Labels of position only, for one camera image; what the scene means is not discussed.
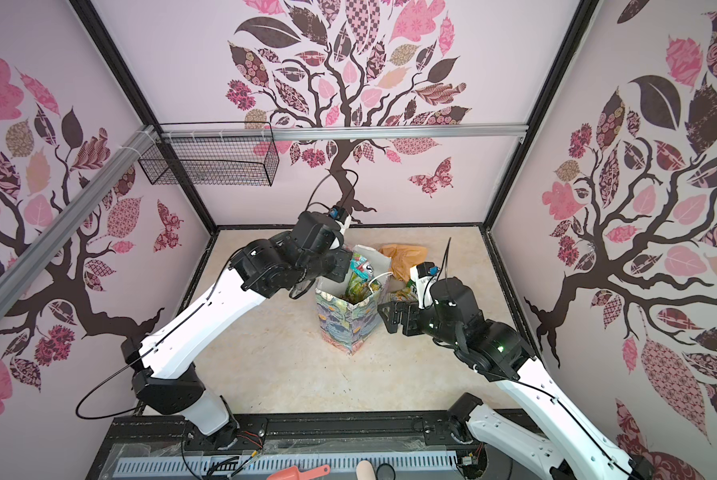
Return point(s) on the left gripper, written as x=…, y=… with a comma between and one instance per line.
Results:
x=341, y=258

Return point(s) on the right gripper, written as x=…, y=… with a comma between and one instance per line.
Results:
x=410, y=310

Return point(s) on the yellow snack packet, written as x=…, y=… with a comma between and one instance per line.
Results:
x=357, y=290

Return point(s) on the colourful paper gift bag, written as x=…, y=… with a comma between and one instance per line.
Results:
x=346, y=326

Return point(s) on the green yellow snack bag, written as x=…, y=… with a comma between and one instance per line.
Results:
x=406, y=294

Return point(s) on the Fox's candy bag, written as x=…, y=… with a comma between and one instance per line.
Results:
x=361, y=270

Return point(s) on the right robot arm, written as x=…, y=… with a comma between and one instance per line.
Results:
x=568, y=445

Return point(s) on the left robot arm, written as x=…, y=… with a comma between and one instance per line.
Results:
x=165, y=378

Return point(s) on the pink plastic scoop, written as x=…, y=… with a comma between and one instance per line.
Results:
x=294, y=473

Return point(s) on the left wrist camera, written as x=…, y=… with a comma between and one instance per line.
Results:
x=342, y=217

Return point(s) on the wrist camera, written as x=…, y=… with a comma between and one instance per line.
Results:
x=424, y=275
x=342, y=217

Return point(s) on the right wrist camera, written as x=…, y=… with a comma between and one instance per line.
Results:
x=424, y=275

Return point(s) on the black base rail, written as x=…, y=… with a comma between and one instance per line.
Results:
x=261, y=429

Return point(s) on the black wire basket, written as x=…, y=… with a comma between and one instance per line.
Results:
x=233, y=153

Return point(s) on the aluminium rail left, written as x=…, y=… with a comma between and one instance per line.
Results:
x=39, y=254

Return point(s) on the aluminium rail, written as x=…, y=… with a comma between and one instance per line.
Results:
x=354, y=133
x=39, y=254

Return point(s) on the aluminium rail back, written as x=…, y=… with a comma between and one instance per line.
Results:
x=354, y=133

